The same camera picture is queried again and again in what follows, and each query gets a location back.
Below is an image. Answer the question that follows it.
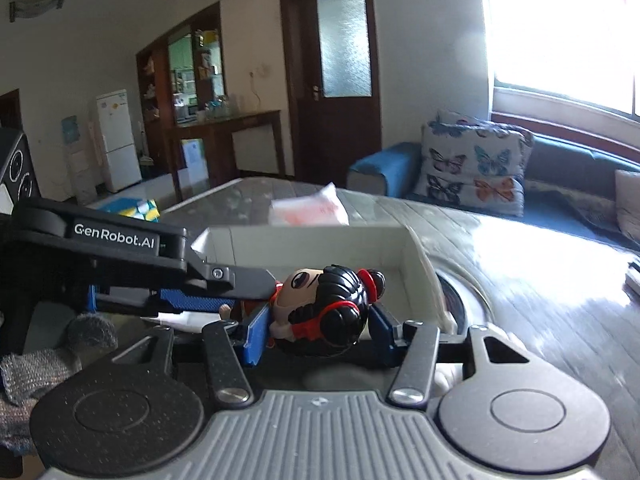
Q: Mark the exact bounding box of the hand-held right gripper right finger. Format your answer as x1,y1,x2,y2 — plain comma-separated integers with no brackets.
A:
370,305,532,407

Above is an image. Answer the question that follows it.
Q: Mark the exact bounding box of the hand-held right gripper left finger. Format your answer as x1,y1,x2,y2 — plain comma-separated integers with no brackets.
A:
117,305,274,407

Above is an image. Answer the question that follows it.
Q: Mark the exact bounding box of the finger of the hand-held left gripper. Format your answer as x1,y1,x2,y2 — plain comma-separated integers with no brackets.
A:
159,254,279,314

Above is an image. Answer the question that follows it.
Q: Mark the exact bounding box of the black-haired toy doll figure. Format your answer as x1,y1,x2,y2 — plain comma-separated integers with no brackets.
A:
269,264,388,358

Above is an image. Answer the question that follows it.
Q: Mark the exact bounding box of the white cardboard box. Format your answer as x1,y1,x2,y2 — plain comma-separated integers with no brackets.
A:
191,224,458,337

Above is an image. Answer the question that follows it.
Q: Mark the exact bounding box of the person's left hand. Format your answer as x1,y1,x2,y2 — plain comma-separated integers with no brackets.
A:
0,312,119,453

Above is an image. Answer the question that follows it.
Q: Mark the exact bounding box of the blue-green tissue box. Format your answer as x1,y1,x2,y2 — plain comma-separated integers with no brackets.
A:
94,198,162,224

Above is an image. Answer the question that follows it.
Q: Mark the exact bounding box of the white water dispenser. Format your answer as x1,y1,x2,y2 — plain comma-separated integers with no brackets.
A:
59,114,99,207

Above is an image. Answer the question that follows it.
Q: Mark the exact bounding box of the round metal dish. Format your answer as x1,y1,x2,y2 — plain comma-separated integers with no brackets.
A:
434,269,495,333

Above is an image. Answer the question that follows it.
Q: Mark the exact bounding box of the white red-printed plastic packet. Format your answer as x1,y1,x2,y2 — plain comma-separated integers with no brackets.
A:
269,182,351,228

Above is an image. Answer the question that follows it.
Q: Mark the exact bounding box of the white refrigerator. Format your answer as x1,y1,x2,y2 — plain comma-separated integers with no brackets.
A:
94,89,144,194

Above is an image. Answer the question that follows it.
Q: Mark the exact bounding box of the dark wooden console table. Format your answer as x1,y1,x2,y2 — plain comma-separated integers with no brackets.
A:
161,109,287,202

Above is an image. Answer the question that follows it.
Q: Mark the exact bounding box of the dark wooden shelf cabinet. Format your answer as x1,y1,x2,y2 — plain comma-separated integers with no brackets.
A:
135,1,227,181

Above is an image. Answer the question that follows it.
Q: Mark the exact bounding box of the butterfly print pillow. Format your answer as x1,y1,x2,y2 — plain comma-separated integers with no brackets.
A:
419,109,536,219

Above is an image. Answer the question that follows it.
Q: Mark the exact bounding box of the dark wooden door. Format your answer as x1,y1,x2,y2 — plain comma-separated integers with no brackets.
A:
277,0,385,187

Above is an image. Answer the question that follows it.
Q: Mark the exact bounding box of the blue sofa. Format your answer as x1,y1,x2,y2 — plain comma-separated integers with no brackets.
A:
347,132,640,252

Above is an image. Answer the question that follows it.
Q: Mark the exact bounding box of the white cushion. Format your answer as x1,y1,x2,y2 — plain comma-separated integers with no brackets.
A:
614,169,640,252

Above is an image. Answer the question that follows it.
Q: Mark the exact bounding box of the bright window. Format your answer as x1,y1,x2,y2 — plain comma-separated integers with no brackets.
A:
481,0,640,127

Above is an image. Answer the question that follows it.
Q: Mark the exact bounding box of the wall lamp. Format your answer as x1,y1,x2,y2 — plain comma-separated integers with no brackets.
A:
8,0,69,24

